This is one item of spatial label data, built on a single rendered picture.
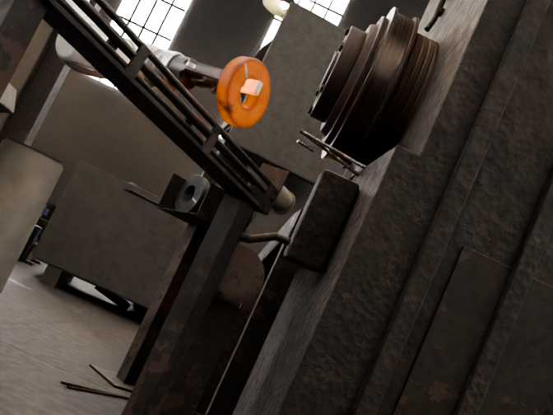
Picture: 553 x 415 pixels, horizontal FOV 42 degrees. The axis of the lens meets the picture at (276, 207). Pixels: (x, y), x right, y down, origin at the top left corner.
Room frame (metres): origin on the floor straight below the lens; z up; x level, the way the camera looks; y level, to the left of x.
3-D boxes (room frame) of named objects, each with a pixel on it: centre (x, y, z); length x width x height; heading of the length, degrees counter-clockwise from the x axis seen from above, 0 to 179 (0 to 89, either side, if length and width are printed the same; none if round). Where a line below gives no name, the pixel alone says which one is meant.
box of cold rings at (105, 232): (4.72, 0.72, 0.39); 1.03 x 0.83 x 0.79; 97
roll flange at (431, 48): (2.01, -0.18, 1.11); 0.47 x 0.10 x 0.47; 3
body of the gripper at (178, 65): (1.64, 0.30, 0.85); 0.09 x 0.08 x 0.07; 58
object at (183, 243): (2.51, 0.22, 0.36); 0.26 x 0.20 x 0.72; 38
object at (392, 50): (2.01, -0.09, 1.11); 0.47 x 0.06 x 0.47; 3
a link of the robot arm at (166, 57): (1.68, 0.37, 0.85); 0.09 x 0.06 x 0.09; 148
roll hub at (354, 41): (2.00, 0.00, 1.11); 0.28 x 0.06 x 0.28; 3
